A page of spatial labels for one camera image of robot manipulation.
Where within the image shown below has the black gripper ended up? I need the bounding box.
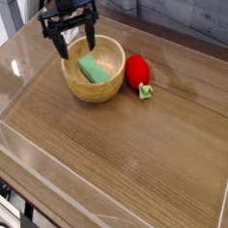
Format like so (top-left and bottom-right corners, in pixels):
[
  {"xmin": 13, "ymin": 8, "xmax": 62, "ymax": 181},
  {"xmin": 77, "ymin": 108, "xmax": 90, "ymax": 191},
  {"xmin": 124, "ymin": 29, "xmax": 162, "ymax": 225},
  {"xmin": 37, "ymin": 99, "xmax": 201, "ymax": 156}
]
[{"xmin": 38, "ymin": 0, "xmax": 99, "ymax": 60}]

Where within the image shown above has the clear acrylic tray wall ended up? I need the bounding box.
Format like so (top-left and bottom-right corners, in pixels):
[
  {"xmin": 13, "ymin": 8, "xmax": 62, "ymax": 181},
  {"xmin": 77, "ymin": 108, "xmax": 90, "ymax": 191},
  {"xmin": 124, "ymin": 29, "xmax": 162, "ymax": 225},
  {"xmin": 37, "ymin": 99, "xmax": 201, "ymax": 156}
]
[{"xmin": 0, "ymin": 9, "xmax": 228, "ymax": 228}]

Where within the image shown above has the brown wooden bowl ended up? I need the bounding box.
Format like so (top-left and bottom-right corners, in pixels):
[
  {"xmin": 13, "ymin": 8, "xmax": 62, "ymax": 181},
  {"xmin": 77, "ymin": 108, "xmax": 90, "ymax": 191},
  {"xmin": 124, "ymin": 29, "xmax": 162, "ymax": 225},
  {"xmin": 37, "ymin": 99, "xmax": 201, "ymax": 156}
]
[{"xmin": 62, "ymin": 35, "xmax": 126, "ymax": 103}]

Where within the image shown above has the red plush strawberry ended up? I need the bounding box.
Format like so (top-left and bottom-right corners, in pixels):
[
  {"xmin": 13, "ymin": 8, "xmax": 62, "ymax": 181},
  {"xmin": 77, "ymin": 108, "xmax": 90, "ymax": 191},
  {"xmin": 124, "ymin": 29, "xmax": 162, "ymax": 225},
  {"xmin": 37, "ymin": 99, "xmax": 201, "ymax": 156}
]
[{"xmin": 125, "ymin": 55, "xmax": 153, "ymax": 100}]

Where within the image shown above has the green rectangular stick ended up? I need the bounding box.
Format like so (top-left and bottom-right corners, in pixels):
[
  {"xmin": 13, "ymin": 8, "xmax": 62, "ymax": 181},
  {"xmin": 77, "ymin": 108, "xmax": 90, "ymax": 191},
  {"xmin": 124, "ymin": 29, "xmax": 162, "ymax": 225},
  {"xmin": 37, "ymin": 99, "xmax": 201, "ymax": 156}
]
[{"xmin": 78, "ymin": 54, "xmax": 110, "ymax": 84}]

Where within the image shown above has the clear acrylic corner bracket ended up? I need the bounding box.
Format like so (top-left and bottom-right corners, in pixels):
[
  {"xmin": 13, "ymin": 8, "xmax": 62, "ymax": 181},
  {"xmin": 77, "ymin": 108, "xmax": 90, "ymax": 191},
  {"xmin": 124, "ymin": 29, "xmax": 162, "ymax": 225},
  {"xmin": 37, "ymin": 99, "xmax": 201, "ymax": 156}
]
[{"xmin": 42, "ymin": 5, "xmax": 82, "ymax": 46}]

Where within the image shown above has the black table leg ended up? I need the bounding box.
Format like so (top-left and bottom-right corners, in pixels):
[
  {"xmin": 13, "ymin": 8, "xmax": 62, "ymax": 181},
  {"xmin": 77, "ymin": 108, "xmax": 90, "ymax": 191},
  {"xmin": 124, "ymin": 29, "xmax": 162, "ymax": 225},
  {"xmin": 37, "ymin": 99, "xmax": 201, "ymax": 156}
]
[{"xmin": 24, "ymin": 202, "xmax": 34, "ymax": 221}]

